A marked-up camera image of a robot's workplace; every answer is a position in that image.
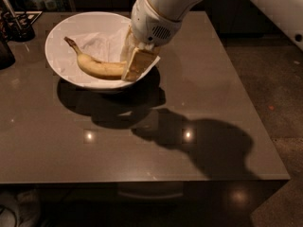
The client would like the white cloth under table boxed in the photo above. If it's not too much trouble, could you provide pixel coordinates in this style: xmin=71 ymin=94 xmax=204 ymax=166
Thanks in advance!
xmin=0 ymin=190 xmax=41 ymax=227

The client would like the white stick in holder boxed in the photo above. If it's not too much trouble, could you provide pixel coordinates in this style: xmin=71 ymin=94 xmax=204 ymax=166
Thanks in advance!
xmin=2 ymin=0 xmax=22 ymax=33

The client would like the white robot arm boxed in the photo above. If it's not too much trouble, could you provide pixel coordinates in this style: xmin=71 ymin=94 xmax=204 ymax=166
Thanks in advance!
xmin=121 ymin=0 xmax=303 ymax=81

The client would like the dark round container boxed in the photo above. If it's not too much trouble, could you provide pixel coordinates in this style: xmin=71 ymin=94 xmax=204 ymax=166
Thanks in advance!
xmin=0 ymin=37 xmax=15 ymax=69

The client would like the dark framed tray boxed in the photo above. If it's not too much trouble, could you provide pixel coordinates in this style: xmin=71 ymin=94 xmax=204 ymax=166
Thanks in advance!
xmin=16 ymin=11 xmax=43 ymax=25

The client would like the white ceramic bowl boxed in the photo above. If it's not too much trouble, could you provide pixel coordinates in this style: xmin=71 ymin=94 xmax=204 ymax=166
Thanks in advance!
xmin=45 ymin=11 xmax=161 ymax=95

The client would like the yellow banana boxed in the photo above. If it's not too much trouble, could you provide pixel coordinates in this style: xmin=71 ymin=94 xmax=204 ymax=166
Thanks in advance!
xmin=63 ymin=37 xmax=126 ymax=80

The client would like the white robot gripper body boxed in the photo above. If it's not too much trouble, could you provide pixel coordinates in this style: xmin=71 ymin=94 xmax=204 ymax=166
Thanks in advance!
xmin=131 ymin=0 xmax=181 ymax=51

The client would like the black wire utensil holder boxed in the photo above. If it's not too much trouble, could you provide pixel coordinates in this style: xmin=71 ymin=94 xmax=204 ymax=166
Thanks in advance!
xmin=1 ymin=11 xmax=35 ymax=42

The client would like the white paper napkin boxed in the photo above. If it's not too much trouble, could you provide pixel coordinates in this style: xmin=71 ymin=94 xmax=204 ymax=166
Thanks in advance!
xmin=62 ymin=24 xmax=161 ymax=82

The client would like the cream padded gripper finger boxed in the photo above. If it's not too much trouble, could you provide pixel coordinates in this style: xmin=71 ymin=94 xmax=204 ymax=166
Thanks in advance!
xmin=120 ymin=47 xmax=159 ymax=81
xmin=120 ymin=27 xmax=139 ymax=61

